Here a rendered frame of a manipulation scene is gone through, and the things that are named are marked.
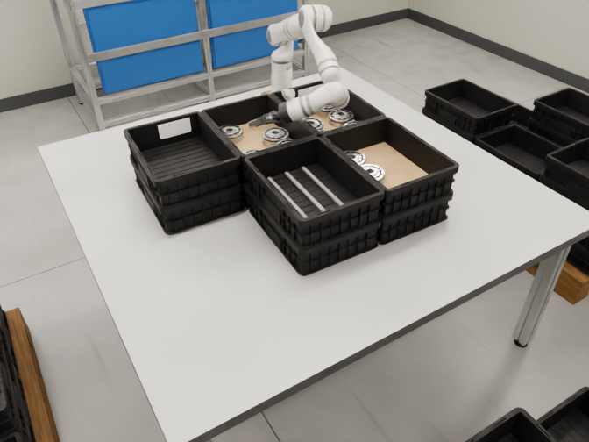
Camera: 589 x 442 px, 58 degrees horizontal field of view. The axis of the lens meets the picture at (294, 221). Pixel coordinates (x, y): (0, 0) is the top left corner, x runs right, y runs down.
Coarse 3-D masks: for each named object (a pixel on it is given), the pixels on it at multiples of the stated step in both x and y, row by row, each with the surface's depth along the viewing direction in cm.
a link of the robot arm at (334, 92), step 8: (320, 88) 178; (328, 88) 175; (336, 88) 174; (304, 96) 181; (312, 96) 179; (320, 96) 177; (328, 96) 175; (336, 96) 174; (304, 104) 180; (312, 104) 179; (320, 104) 178; (304, 112) 181; (312, 112) 181
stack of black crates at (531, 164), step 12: (492, 132) 278; (504, 132) 283; (516, 132) 285; (528, 132) 279; (480, 144) 272; (492, 144) 283; (504, 144) 289; (516, 144) 288; (528, 144) 282; (540, 144) 275; (552, 144) 269; (504, 156) 261; (516, 156) 280; (528, 156) 280; (540, 156) 277; (516, 168) 258; (528, 168) 252; (540, 168) 270
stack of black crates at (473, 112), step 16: (464, 80) 304; (432, 96) 290; (448, 96) 306; (464, 96) 308; (480, 96) 298; (496, 96) 288; (432, 112) 296; (448, 112) 285; (464, 112) 274; (480, 112) 295; (496, 112) 273; (512, 112) 282; (448, 128) 288; (464, 128) 279; (480, 128) 275; (496, 128) 281
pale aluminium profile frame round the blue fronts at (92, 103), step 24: (72, 24) 322; (240, 24) 378; (264, 24) 387; (120, 48) 343; (144, 48) 351; (72, 72) 392; (216, 72) 390; (96, 96) 354; (120, 96) 363; (192, 96) 395; (216, 96) 401; (96, 120) 365; (120, 120) 372
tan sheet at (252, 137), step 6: (240, 126) 216; (246, 126) 216; (258, 126) 215; (264, 126) 215; (270, 126) 215; (276, 126) 215; (246, 132) 212; (252, 132) 212; (258, 132) 212; (246, 138) 208; (252, 138) 208; (258, 138) 208; (240, 144) 205; (246, 144) 205; (252, 144) 205; (258, 144) 205; (264, 144) 205; (240, 150) 201; (246, 150) 201
